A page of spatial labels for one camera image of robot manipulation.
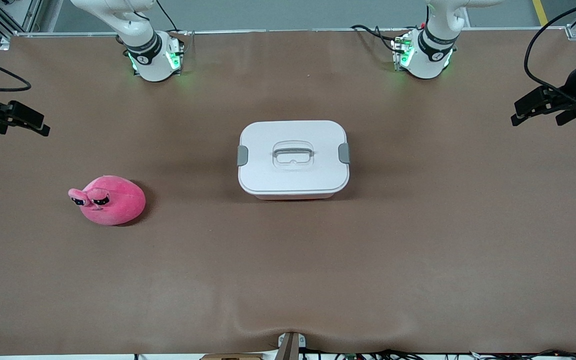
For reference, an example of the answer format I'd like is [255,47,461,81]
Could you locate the pink plastic storage box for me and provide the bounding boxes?
[254,191,339,201]

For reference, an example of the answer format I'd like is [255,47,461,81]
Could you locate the silver table edge rail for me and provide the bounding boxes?
[13,27,576,39]

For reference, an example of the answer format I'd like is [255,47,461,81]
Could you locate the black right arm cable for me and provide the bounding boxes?
[0,50,32,93]

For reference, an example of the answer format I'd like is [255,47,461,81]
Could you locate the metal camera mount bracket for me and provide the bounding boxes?
[277,331,307,360]

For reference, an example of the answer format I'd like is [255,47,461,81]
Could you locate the black base cable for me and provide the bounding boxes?
[350,24,400,53]
[155,0,181,33]

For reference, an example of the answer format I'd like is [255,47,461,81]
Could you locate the pink plush toy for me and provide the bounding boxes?
[68,175,147,226]

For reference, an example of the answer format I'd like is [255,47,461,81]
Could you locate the black left base cable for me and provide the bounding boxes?
[350,24,400,53]

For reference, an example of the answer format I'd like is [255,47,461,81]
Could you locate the black right base cable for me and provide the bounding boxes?
[155,0,181,33]

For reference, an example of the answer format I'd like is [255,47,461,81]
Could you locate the white box lid grey latches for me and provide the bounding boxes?
[237,120,351,196]

